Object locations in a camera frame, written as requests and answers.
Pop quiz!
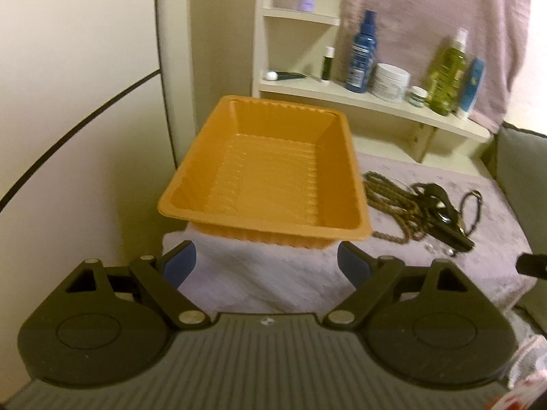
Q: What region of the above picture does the white corner shelf unit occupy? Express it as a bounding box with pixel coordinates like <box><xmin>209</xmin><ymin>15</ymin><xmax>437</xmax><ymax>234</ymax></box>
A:
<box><xmin>252</xmin><ymin>0</ymin><xmax>491</xmax><ymax>177</ymax></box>

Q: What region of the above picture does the green spray bottle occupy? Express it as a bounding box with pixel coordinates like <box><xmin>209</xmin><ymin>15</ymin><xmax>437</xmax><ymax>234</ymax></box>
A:
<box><xmin>428</xmin><ymin>28</ymin><xmax>468</xmax><ymax>116</ymax></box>

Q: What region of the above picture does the orange plastic tray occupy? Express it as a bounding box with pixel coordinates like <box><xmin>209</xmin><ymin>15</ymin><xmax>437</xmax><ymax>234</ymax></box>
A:
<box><xmin>158</xmin><ymin>95</ymin><xmax>372</xmax><ymax>248</ymax></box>

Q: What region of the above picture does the pink hanging blanket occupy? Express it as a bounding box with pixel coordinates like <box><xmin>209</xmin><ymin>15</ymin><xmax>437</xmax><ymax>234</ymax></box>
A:
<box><xmin>334</xmin><ymin>0</ymin><xmax>530</xmax><ymax>132</ymax></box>

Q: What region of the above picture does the grey cushion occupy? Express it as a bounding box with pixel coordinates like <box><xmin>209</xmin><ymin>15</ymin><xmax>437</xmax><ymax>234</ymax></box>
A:
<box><xmin>482</xmin><ymin>122</ymin><xmax>547</xmax><ymax>334</ymax></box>

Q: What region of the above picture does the blue spray bottle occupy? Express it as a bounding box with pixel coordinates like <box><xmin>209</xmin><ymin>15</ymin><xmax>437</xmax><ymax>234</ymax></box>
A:
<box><xmin>346</xmin><ymin>10</ymin><xmax>377</xmax><ymax>94</ymax></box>

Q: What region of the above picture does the black bead bracelet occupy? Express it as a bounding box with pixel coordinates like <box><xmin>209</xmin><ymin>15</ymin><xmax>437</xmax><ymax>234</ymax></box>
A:
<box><xmin>460</xmin><ymin>189</ymin><xmax>484</xmax><ymax>237</ymax></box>

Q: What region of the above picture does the dark green lying tube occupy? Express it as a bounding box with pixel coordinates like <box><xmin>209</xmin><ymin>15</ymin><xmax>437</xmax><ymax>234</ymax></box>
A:
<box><xmin>263</xmin><ymin>70</ymin><xmax>306</xmax><ymax>82</ymax></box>

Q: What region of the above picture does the blue white tube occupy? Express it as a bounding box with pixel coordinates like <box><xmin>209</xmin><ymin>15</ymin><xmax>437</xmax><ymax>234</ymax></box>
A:
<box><xmin>455</xmin><ymin>57</ymin><xmax>486</xmax><ymax>120</ymax></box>

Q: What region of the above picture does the brown bead necklace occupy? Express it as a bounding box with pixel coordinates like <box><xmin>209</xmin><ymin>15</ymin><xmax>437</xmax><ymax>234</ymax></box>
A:
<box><xmin>361</xmin><ymin>170</ymin><xmax>428</xmax><ymax>245</ymax></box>

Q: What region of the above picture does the black hair clip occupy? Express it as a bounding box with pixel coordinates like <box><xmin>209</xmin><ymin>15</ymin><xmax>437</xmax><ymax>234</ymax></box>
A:
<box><xmin>412</xmin><ymin>183</ymin><xmax>475</xmax><ymax>253</ymax></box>

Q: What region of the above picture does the white cream jar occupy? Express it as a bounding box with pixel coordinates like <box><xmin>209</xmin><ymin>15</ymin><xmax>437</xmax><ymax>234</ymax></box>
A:
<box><xmin>371</xmin><ymin>63</ymin><xmax>411</xmax><ymax>102</ymax></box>

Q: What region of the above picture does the small green jar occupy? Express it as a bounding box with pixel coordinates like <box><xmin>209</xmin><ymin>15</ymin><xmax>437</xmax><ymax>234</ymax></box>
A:
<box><xmin>406</xmin><ymin>86</ymin><xmax>429</xmax><ymax>107</ymax></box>

